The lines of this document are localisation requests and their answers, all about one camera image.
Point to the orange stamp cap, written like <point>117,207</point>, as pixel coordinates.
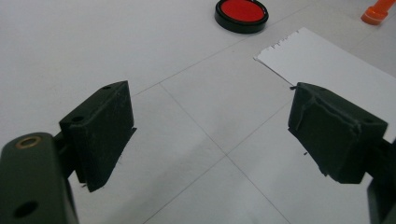
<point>373,16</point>

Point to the white paper sheet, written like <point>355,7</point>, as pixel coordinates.
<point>327,62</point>

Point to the orange stamp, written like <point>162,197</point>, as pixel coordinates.
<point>384,4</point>

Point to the round red ink pad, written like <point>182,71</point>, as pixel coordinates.
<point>242,11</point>

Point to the white table cover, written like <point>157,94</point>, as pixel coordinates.
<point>93,46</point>

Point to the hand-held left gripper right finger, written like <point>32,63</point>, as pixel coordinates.
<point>333,137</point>

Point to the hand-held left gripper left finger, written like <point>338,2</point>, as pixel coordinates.
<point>99,137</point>

